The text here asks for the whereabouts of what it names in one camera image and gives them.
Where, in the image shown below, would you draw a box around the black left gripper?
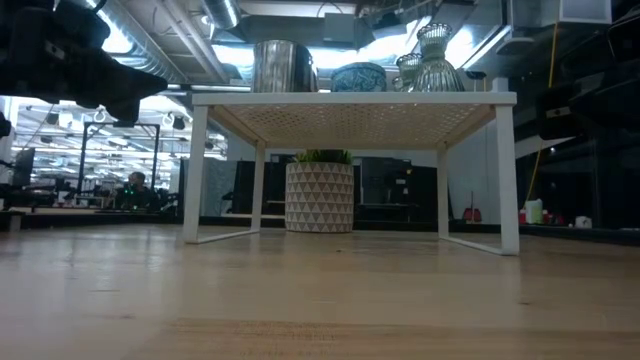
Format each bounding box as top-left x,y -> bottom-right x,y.
0,0 -> 169,123

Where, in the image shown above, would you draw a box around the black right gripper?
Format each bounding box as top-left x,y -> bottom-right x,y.
537,9 -> 640,141

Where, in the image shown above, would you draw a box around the orange-labelled candle can with tag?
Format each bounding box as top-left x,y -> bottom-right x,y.
251,39 -> 320,94

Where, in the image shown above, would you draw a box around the white perforated metal shelf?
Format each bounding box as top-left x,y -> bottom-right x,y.
182,91 -> 521,257

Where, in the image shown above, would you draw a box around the black metal rack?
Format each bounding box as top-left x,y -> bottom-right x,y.
79,121 -> 161,191

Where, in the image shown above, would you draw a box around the white ceiling vent box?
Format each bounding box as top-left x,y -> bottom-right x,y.
508,0 -> 614,27

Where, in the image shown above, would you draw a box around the person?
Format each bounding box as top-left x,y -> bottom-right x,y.
113,171 -> 157,211

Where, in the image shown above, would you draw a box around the black monitor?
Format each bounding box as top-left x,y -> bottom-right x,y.
12,147 -> 36,189

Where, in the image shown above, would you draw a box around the white plastic jug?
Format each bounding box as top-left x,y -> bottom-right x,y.
523,198 -> 544,225

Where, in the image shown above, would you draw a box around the small black fixture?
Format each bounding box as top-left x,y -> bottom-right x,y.
464,70 -> 487,91

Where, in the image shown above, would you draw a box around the grey fabric cover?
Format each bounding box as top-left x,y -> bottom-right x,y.
204,157 -> 239,217

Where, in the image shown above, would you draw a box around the red dustpan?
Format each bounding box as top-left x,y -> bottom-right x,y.
462,191 -> 484,223

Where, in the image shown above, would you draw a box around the grey ceiling box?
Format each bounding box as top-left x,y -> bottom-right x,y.
322,12 -> 360,45

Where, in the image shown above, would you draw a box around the plant in triangle-patterned pot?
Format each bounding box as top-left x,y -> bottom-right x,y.
284,148 -> 355,234

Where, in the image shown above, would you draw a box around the yellow hanging cable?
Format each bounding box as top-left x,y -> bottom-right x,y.
524,22 -> 560,201

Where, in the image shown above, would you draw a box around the silver ventilation duct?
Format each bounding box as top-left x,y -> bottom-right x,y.
202,0 -> 242,30

